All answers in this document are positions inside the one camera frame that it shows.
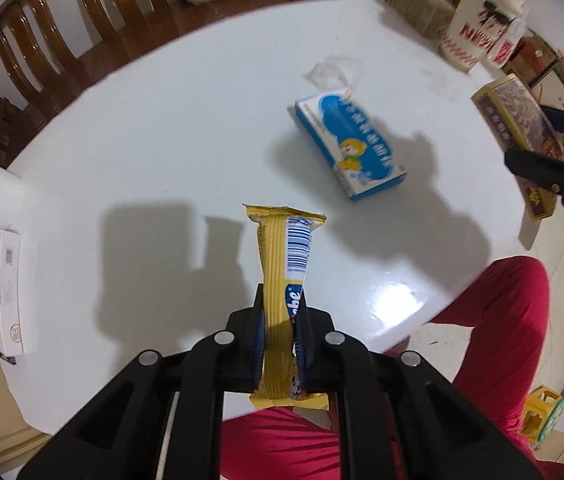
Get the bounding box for open cardboard box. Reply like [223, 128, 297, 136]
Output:
[504, 32, 563, 88]

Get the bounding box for clear plastic wrapper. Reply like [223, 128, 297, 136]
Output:
[303, 55, 365, 92]

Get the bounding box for red gold patterned box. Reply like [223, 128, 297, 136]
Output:
[471, 73, 564, 222]

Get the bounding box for white top wooden coffee table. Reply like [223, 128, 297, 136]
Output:
[4, 0, 558, 421]

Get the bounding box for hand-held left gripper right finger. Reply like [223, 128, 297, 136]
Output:
[294, 287, 545, 480]

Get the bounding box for blue white medicine box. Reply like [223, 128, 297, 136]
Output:
[289, 91, 409, 202]

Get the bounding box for tan printed carton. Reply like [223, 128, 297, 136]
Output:
[384, 0, 455, 37]

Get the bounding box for yellow snack bar wrapper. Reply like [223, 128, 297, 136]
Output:
[243, 203, 330, 411]

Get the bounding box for long white box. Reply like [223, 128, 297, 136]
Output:
[0, 228, 25, 357]

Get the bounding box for person's red pants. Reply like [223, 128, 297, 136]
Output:
[219, 255, 552, 480]

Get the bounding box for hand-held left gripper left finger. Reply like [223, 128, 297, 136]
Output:
[16, 284, 267, 480]

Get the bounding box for yellow green toy cube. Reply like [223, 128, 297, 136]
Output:
[519, 385, 564, 443]

